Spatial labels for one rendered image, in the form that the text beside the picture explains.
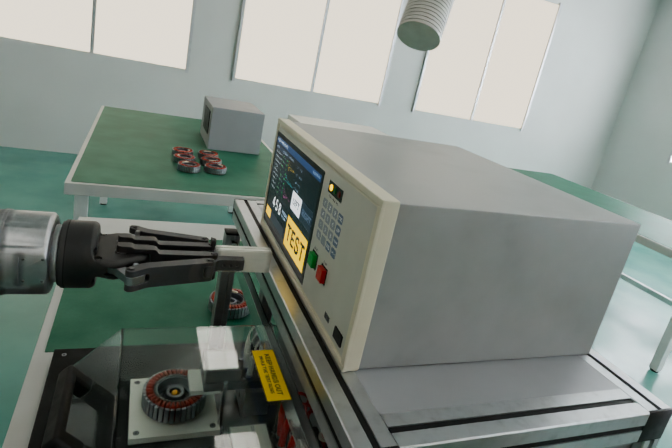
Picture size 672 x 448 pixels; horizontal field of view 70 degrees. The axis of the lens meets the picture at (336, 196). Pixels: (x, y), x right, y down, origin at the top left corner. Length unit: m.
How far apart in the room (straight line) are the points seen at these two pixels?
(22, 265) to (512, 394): 0.55
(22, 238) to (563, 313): 0.65
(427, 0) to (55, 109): 4.18
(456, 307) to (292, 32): 4.96
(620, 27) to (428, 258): 7.55
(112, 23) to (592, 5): 5.81
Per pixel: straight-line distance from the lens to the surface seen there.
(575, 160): 7.99
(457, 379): 0.63
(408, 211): 0.51
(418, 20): 1.79
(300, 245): 0.71
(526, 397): 0.65
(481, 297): 0.62
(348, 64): 5.65
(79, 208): 2.28
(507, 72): 6.79
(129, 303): 1.36
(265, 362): 0.65
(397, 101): 5.98
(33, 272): 0.58
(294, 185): 0.76
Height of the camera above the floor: 1.45
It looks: 16 degrees down
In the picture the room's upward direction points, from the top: 12 degrees clockwise
